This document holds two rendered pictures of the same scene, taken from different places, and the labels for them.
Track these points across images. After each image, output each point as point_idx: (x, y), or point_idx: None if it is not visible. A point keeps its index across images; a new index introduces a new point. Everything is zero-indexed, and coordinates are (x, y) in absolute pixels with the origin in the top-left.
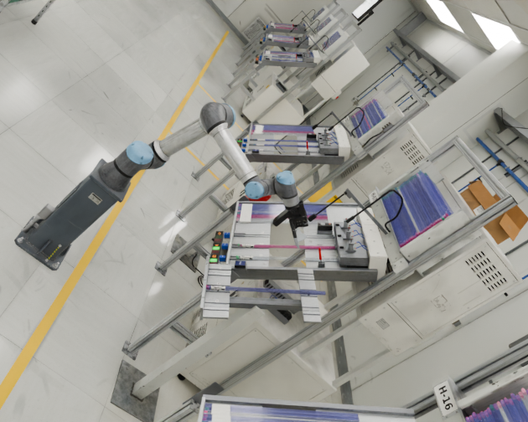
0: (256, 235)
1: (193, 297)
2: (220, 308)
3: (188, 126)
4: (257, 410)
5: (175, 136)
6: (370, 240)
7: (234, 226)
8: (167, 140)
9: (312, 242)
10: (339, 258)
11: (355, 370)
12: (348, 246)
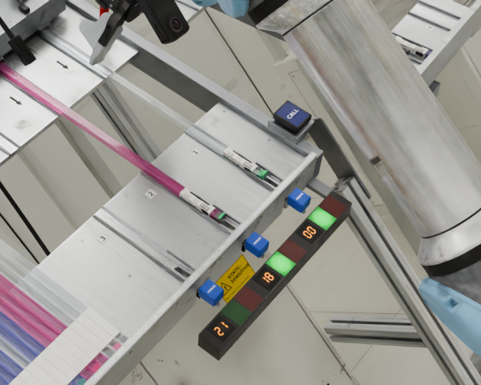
0: (130, 236)
1: (389, 256)
2: (432, 11)
3: (391, 33)
4: None
5: (440, 105)
6: None
7: (169, 298)
8: (469, 149)
9: (22, 119)
10: (48, 17)
11: (54, 182)
12: (4, 4)
